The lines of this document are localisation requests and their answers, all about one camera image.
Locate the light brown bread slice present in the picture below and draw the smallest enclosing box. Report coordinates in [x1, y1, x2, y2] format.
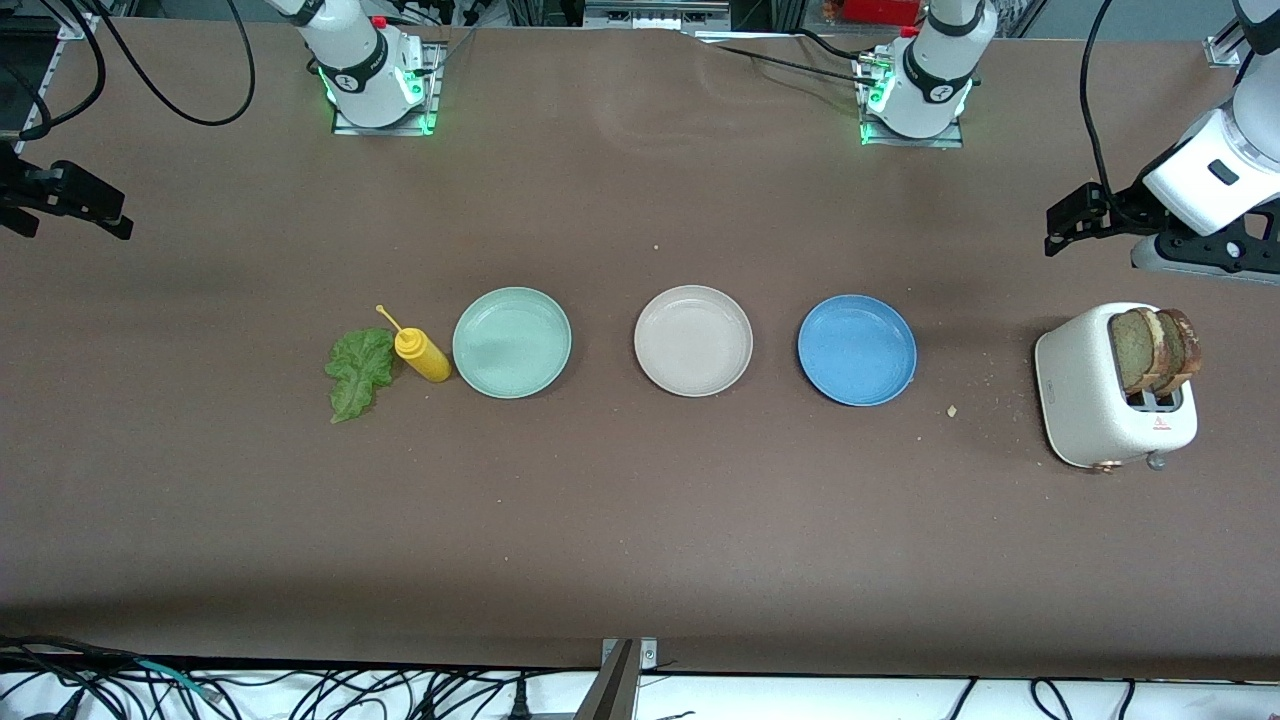
[1108, 308, 1167, 394]

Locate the green lettuce leaf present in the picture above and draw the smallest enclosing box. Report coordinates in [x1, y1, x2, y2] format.
[324, 328, 399, 424]

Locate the yellow squeeze bottle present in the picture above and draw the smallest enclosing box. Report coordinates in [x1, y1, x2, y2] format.
[376, 304, 453, 383]

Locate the blue plate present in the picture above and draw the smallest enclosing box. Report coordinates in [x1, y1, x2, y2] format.
[797, 294, 918, 407]

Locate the beige plate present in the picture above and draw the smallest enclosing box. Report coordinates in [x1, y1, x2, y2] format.
[634, 285, 754, 398]

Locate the mint green plate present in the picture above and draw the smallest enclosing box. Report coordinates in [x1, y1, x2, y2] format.
[452, 287, 573, 400]

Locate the dark crust bread slice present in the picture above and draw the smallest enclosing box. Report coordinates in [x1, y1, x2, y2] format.
[1158, 308, 1204, 397]

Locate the white toaster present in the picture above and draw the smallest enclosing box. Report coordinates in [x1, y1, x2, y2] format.
[1035, 302, 1199, 473]

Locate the red box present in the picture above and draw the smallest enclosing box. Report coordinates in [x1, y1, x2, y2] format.
[840, 0, 921, 26]

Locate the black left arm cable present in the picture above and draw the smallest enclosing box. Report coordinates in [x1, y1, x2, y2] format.
[1080, 0, 1119, 196]

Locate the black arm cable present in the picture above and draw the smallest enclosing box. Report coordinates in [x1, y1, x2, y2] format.
[1080, 0, 1119, 196]
[85, 0, 257, 128]

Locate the black hanging cable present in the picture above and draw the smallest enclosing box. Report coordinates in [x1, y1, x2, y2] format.
[0, 0, 109, 141]

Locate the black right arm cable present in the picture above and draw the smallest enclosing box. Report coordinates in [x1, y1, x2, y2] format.
[85, 0, 257, 128]

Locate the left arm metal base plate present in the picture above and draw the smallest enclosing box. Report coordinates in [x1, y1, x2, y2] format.
[858, 55, 966, 149]

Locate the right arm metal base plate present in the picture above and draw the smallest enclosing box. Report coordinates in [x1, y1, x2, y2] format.
[330, 40, 443, 137]

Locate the black cable on table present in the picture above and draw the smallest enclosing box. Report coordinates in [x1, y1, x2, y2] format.
[690, 28, 881, 87]

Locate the teal cable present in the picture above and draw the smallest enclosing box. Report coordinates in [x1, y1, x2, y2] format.
[135, 658, 216, 698]

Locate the aluminium frame profile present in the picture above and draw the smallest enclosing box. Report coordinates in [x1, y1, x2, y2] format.
[585, 0, 731, 31]

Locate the metal table edge bracket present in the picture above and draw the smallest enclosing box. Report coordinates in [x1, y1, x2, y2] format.
[575, 638, 659, 720]

